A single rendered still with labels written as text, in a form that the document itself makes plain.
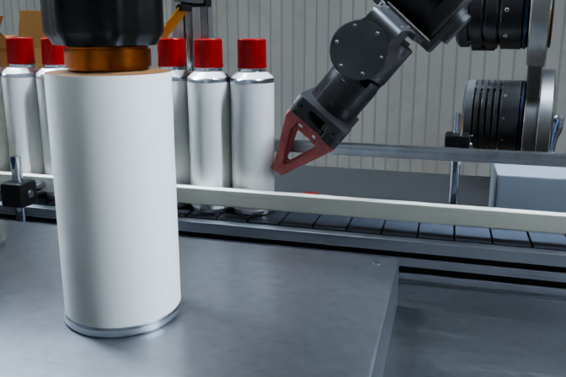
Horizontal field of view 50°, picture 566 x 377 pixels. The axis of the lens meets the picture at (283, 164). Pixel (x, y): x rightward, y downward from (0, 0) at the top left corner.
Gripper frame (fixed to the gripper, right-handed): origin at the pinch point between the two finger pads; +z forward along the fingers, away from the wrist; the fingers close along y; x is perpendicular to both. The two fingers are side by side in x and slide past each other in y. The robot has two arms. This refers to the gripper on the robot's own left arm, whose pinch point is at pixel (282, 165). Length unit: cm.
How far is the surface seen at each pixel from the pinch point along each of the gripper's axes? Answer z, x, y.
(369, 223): -2.2, 11.9, 1.7
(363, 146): -7.4, 5.7, -2.8
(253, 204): 4.3, 0.6, 4.7
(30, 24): 67, -108, -121
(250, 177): 2.7, -1.8, 2.9
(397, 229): -4.3, 14.5, 2.9
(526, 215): -14.9, 22.4, 4.6
